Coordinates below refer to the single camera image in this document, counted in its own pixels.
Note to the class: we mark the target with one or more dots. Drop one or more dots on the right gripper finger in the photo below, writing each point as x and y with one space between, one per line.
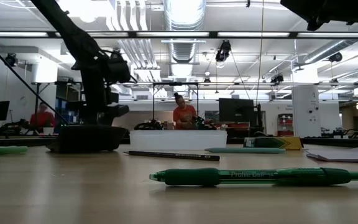
300 6
314 24

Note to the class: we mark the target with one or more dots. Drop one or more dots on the black pencil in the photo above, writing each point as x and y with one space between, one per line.
172 155

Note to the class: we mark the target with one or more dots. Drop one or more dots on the bright green highlighter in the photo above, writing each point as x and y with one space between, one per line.
2 151

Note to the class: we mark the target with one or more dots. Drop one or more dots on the green ballpoint pen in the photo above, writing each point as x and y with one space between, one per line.
191 176

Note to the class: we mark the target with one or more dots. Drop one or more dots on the green yellow crayon box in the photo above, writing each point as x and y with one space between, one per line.
269 143

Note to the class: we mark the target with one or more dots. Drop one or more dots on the light teal pen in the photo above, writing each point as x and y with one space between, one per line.
244 150

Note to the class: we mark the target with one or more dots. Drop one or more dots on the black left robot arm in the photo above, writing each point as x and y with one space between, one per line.
70 34

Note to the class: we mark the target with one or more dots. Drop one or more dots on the black round bowl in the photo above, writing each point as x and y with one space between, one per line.
87 140

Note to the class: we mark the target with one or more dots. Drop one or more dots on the person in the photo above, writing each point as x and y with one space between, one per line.
42 119
183 116

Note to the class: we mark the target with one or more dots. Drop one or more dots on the translucent plastic storage box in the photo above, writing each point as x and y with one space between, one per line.
179 141

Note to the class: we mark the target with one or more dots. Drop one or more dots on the white square pillar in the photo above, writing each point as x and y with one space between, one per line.
304 102

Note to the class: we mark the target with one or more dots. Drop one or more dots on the green black background robot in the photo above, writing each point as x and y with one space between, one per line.
201 123

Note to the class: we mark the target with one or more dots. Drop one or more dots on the red parts shelf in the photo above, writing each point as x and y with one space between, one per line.
285 124

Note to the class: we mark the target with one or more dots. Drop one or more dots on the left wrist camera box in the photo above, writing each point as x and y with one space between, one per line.
118 68

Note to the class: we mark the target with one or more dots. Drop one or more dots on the black ceiling-mounted camera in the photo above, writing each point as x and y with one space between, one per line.
11 59
335 57
277 78
223 51

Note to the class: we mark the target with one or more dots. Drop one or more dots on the black background frame stand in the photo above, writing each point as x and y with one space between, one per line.
176 83
37 105

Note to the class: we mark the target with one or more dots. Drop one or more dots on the black aluminium rig frame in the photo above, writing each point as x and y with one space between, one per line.
213 34

